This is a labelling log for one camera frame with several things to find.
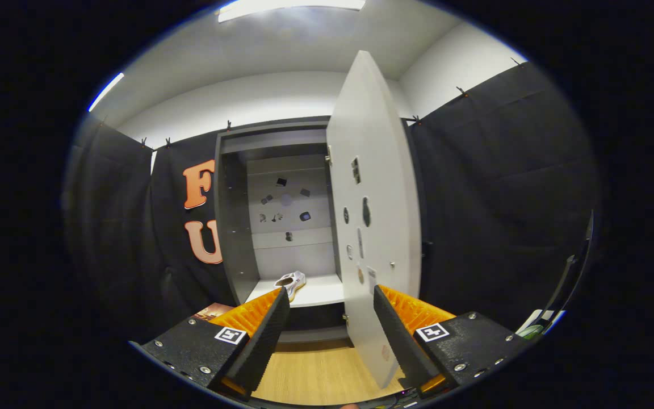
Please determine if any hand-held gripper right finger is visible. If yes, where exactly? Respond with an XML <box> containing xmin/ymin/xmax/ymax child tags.
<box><xmin>374</xmin><ymin>284</ymin><xmax>535</xmax><ymax>401</ymax></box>

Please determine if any ceiling light strip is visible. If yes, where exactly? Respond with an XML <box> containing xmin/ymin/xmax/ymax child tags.
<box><xmin>87</xmin><ymin>72</ymin><xmax>125</xmax><ymax>112</ymax></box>

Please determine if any white canvas shoe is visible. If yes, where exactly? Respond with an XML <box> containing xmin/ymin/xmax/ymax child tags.
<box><xmin>274</xmin><ymin>270</ymin><xmax>307</xmax><ymax>302</ymax></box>

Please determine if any black backdrop cloth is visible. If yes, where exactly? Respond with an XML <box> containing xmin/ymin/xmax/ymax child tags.
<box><xmin>63</xmin><ymin>57</ymin><xmax>600</xmax><ymax>347</ymax></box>

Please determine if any ceiling light panel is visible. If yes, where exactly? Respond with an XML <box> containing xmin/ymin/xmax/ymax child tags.
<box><xmin>217</xmin><ymin>0</ymin><xmax>366</xmax><ymax>23</ymax></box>

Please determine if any grey shoe cabinet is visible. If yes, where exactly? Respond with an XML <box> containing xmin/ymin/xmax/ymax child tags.
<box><xmin>213</xmin><ymin>115</ymin><xmax>427</xmax><ymax>344</ymax></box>

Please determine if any brown cover book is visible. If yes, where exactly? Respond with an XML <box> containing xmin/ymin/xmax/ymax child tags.
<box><xmin>194</xmin><ymin>303</ymin><xmax>235</xmax><ymax>322</ymax></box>

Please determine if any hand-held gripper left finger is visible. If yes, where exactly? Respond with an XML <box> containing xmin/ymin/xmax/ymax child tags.
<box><xmin>128</xmin><ymin>286</ymin><xmax>292</xmax><ymax>401</ymax></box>

